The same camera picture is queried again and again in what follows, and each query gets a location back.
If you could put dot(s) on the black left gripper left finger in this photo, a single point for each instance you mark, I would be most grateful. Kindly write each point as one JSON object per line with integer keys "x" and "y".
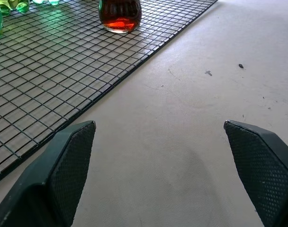
{"x": 51, "y": 175}

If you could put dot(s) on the brown glass bottle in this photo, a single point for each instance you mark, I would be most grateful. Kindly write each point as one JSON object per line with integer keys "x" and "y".
{"x": 120, "y": 16}

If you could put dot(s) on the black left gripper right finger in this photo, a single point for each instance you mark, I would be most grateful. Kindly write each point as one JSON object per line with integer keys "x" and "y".
{"x": 264, "y": 170}

